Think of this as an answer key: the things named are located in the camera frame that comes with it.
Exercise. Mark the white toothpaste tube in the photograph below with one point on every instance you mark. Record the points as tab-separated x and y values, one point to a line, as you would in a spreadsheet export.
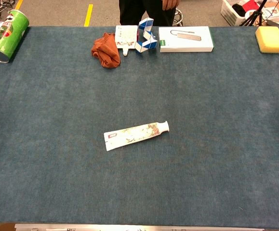
134	136

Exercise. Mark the black tripod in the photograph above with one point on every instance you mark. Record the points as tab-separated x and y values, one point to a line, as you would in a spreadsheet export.
253	15

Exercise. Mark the orange crumpled cloth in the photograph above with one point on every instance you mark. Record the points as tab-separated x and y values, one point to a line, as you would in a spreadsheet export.
106	51

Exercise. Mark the blue white snake puzzle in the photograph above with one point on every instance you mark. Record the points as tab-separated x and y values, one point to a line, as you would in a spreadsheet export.
146	38

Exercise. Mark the white flat printed package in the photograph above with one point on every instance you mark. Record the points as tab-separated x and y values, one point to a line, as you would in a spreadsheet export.
124	36

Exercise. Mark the aluminium table edge rail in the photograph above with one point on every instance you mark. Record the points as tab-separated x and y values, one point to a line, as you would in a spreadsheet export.
139	227

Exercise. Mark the person in black trousers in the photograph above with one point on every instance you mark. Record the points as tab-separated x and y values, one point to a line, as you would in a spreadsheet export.
146	10

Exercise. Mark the yellow sponge green base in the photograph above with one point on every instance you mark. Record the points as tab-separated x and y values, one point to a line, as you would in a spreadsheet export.
270	39

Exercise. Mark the metal stool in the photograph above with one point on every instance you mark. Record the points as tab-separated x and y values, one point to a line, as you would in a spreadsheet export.
178	16

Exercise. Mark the white plastic basket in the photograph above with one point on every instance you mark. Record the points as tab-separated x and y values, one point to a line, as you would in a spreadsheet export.
230	13

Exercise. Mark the green Pringles chips can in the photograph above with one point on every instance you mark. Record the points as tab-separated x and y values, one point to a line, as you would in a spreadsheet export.
8	38

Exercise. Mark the white product box green edge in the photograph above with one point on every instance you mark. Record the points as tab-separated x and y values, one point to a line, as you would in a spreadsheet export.
186	39

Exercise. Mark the white printed box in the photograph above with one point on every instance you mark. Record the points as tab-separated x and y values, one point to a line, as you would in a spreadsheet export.
271	13

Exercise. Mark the blue felt table mat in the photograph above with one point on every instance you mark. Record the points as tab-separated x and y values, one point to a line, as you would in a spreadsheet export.
139	125

